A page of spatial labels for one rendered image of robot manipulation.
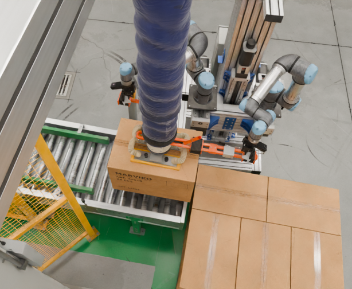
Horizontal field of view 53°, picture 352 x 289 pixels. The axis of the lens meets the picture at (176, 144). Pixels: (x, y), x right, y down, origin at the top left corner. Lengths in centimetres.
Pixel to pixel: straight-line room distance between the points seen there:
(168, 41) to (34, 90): 117
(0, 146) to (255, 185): 282
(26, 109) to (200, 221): 258
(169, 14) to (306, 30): 388
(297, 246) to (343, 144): 161
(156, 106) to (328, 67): 328
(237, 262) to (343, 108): 241
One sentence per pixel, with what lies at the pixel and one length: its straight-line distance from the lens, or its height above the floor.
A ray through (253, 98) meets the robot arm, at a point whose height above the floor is 155.
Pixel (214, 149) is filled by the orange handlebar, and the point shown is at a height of 122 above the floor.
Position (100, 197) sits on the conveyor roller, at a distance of 292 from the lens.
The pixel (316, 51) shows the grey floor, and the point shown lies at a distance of 494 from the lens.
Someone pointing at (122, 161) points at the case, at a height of 107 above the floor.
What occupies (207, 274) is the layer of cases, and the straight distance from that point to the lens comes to 278.
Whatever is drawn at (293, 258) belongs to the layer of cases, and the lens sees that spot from 297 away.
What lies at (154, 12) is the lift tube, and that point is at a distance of 139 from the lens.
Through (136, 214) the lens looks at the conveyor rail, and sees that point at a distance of 280.
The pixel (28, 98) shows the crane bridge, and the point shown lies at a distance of 34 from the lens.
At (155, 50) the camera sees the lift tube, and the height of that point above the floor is 214.
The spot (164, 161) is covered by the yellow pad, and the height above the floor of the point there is 110.
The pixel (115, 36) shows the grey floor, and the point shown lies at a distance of 464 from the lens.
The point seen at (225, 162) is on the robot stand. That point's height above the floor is 23.
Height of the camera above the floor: 327
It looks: 61 degrees down
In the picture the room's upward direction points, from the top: 7 degrees clockwise
